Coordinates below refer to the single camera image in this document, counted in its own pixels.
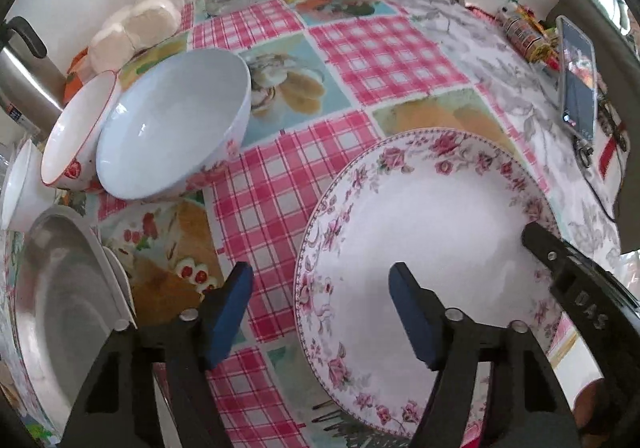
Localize pink floral rimmed plate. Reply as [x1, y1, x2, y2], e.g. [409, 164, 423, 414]
[294, 128, 568, 439]

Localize small plain white bowl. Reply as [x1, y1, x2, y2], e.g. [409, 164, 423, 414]
[0, 138, 46, 231]

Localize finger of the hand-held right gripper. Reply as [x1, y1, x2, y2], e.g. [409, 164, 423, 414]
[522, 222, 640, 350]

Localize large white floral bowl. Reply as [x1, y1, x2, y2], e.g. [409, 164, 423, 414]
[95, 48, 252, 200]

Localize grey floral tablecloth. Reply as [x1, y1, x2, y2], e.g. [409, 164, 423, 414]
[400, 0, 626, 279]

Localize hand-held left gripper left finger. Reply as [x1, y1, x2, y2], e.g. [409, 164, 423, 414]
[60, 262, 253, 448]

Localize red rimmed white bowl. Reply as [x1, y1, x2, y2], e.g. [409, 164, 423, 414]
[40, 70, 123, 193]

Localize smartphone in clear case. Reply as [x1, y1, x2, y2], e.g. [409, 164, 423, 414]
[556, 15, 599, 144]

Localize stainless steel thermos jug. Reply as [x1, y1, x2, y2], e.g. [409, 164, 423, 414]
[0, 17, 67, 139]

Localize orange snack packet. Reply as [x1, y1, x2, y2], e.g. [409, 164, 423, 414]
[62, 50, 97, 105]

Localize red and white packet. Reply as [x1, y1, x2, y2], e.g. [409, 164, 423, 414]
[596, 98, 630, 179]

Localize stainless steel plate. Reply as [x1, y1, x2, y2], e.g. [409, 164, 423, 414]
[14, 205, 138, 424]

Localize black cable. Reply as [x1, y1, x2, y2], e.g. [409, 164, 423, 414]
[574, 138, 622, 225]

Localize colourful candy packets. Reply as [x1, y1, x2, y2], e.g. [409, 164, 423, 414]
[497, 3, 562, 68]

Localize pink checkered picture tablecloth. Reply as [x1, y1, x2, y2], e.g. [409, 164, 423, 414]
[0, 0, 556, 448]

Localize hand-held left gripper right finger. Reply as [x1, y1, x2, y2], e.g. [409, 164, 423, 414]
[389, 262, 583, 448]

